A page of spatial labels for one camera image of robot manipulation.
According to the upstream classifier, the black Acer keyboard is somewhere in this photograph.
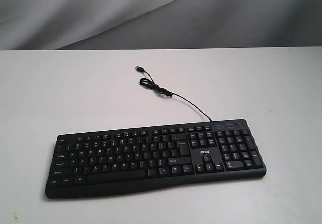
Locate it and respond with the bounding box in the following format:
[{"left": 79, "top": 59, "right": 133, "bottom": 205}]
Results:
[{"left": 45, "top": 119, "right": 267, "bottom": 199}]

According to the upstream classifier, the grey backdrop cloth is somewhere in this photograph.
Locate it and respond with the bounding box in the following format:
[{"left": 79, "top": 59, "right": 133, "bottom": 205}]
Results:
[{"left": 1, "top": 0, "right": 321, "bottom": 50}]

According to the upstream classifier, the black USB cable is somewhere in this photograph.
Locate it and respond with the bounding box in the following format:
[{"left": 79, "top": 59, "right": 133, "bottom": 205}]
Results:
[{"left": 134, "top": 65, "right": 213, "bottom": 122}]

